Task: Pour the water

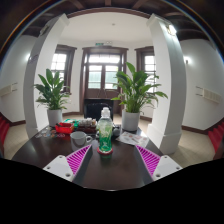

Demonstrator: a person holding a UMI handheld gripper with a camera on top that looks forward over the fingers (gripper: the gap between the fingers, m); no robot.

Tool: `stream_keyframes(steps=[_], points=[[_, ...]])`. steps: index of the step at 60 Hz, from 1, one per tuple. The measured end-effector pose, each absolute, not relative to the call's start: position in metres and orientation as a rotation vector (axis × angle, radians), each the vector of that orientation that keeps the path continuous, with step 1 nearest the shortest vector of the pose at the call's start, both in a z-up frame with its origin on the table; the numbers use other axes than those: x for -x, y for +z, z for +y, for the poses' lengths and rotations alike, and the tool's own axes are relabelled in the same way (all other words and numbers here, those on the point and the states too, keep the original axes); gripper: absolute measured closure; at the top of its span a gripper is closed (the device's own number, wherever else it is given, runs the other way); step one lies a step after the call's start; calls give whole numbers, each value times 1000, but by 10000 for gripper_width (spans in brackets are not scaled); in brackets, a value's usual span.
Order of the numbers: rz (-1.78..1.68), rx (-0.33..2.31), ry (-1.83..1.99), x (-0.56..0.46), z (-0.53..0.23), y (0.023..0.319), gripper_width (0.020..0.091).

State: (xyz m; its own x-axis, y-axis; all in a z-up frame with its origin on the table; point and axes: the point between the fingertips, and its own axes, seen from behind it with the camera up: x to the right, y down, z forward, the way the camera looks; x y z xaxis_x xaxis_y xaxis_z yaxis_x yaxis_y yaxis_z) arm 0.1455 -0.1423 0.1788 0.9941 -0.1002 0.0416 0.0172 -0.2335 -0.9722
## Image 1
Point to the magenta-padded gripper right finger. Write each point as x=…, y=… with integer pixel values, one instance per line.
x=165, y=166

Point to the clear green drink bottle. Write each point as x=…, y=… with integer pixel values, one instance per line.
x=105, y=135

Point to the white wall panel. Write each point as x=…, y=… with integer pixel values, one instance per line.
x=8, y=90
x=210, y=95

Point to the red plastic box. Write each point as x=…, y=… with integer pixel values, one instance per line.
x=64, y=128

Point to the grey headphones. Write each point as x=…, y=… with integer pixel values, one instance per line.
x=116, y=131

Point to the dark wooden glazed door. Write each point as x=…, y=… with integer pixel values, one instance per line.
x=101, y=71

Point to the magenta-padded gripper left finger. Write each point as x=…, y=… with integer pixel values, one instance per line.
x=60, y=166

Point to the green exit sign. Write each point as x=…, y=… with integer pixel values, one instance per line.
x=99, y=43

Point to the black chair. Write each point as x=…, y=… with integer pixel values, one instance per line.
x=93, y=110

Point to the printed paper sheet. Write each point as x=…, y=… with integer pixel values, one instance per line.
x=133, y=138

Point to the red carpeted staircase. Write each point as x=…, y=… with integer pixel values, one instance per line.
x=4, y=130
x=216, y=138

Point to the small potted plant, white pot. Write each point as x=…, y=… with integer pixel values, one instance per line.
x=54, y=116

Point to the large potted plant, white pot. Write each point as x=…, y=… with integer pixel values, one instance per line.
x=130, y=120

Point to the white mug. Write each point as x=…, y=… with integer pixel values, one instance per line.
x=78, y=140

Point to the dark-framed window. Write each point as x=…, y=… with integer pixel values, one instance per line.
x=149, y=66
x=58, y=63

